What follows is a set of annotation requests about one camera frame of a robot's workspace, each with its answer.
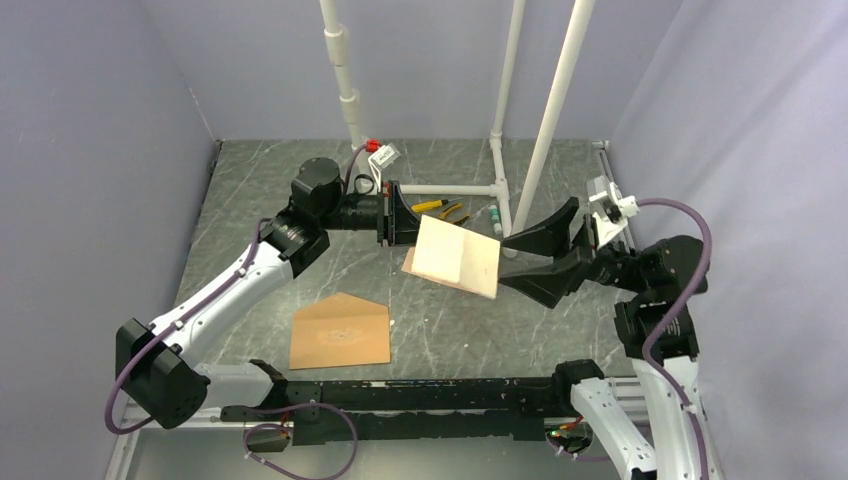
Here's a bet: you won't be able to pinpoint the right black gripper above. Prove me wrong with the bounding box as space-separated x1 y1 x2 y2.
497 194 650 303

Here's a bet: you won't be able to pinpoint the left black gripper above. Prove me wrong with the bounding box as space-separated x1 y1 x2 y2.
319 180 440 247

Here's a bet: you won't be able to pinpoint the tan paper letter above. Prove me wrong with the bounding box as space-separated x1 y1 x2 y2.
401 216 501 300

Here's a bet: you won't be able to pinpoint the brown paper envelope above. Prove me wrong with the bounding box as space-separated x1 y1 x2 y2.
288 293 391 370

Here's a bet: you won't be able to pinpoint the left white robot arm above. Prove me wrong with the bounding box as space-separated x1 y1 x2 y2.
104 157 421 435

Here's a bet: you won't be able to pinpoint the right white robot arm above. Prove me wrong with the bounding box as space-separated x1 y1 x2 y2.
499 196 721 479

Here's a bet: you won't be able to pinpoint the small white green tube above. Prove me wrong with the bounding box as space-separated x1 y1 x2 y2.
488 204 503 236

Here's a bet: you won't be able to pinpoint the yellow handled pliers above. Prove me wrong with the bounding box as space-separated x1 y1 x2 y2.
438 202 470 226

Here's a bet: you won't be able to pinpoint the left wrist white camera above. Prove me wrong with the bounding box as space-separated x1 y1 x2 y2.
366 139 401 194

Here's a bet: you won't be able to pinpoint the wrist white camera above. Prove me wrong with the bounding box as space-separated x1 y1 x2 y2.
366 139 401 194
587 175 640 248

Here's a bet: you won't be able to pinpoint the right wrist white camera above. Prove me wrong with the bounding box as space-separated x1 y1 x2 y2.
587 175 640 248

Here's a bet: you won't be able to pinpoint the aluminium frame rail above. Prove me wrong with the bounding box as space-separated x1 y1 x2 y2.
605 377 645 403

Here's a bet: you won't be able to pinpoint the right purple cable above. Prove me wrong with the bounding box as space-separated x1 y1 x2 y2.
546 197 715 480

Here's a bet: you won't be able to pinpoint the purple cable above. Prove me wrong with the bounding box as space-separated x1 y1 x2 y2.
546 197 715 480
104 142 372 480

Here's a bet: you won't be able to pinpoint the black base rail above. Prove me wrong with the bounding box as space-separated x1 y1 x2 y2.
221 377 578 446

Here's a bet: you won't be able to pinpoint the white pvc pipe frame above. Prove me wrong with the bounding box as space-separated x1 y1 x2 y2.
319 0 596 260

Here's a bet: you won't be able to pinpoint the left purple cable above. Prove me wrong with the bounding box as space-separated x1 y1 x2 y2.
104 142 372 480

